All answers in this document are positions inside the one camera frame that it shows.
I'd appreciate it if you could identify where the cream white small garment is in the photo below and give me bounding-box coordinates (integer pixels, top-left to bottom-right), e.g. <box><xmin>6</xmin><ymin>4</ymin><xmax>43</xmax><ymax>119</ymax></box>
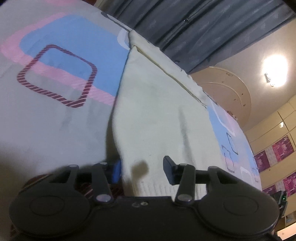
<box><xmin>108</xmin><ymin>29</ymin><xmax>210</xmax><ymax>202</ymax></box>

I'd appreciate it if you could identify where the cream wardrobe with pink panels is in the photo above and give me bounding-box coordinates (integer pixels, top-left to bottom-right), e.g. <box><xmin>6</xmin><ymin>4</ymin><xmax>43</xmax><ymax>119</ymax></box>
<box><xmin>245</xmin><ymin>94</ymin><xmax>296</xmax><ymax>235</ymax></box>

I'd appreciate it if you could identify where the cream round headboard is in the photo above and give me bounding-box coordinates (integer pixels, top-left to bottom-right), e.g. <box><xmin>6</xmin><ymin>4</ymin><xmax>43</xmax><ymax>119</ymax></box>
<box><xmin>191</xmin><ymin>67</ymin><xmax>251</xmax><ymax>127</ymax></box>

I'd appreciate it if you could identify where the patterned bed sheet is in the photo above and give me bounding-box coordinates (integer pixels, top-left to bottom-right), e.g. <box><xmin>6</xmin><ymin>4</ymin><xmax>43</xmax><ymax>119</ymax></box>
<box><xmin>1</xmin><ymin>1</ymin><xmax>261</xmax><ymax>197</ymax></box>

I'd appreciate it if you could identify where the blue-grey centre curtain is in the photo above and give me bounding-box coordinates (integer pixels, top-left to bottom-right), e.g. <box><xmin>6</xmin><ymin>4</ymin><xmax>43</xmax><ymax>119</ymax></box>
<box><xmin>102</xmin><ymin>0</ymin><xmax>295</xmax><ymax>73</ymax></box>

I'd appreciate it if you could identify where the wall lamp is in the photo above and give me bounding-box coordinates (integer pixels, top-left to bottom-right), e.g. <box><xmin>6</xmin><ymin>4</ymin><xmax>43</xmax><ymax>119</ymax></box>
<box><xmin>264</xmin><ymin>73</ymin><xmax>274</xmax><ymax>87</ymax></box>

